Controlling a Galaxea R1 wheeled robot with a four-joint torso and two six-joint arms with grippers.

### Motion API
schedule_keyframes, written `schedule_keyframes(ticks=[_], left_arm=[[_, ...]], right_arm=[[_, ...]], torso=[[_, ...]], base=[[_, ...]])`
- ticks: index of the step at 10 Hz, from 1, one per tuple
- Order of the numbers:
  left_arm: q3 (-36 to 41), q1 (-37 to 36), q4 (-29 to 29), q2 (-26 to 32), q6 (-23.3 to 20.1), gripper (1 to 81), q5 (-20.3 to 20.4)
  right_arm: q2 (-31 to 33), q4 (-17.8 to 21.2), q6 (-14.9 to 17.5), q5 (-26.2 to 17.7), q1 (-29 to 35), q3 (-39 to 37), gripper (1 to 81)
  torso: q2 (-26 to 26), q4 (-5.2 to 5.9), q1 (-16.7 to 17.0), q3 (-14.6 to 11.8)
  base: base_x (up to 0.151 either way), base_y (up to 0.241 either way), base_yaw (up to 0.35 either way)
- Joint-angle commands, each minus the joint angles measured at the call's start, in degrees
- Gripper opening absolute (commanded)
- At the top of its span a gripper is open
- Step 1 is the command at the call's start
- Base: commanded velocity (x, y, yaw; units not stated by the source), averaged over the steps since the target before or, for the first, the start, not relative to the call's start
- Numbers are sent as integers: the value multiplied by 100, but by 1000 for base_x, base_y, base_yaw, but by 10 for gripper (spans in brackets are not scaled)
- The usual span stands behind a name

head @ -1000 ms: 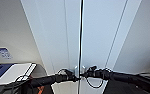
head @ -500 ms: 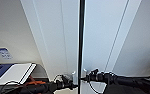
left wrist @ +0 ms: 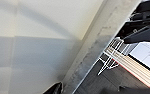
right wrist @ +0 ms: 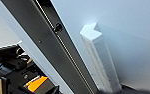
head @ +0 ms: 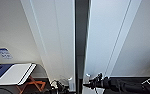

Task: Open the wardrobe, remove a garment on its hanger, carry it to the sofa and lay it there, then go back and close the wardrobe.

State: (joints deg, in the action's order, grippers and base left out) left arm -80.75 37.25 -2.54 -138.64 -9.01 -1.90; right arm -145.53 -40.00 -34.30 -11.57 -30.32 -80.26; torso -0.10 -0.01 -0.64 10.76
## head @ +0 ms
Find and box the white flat board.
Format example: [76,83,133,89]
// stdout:
[0,62,38,86]

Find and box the orange crossed frame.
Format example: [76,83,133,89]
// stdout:
[19,75,47,94]

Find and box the blue wall sign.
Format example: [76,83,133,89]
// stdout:
[0,47,14,61]

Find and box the silver door handle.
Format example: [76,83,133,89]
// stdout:
[67,76,74,91]
[85,73,92,85]

